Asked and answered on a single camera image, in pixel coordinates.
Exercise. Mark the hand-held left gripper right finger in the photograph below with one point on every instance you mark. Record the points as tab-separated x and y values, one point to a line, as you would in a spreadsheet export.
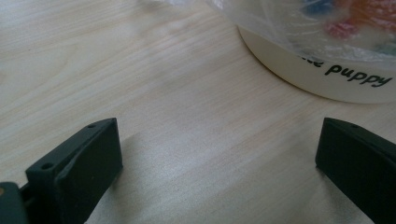
358	165

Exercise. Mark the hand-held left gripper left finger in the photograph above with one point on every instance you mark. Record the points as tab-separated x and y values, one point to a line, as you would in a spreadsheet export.
77	169

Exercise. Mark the white bin with black lettering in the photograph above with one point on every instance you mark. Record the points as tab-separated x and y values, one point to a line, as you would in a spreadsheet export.
299	70

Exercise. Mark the clear plastic bag liner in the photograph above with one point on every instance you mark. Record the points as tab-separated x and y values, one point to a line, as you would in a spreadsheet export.
311	28

